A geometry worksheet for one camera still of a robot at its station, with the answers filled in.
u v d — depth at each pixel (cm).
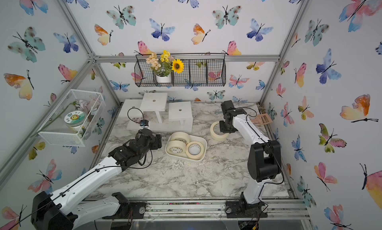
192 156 90
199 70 98
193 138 96
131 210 72
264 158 48
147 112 104
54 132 66
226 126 76
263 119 112
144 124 67
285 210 75
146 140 59
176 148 93
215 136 86
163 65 87
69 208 41
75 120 65
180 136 93
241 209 67
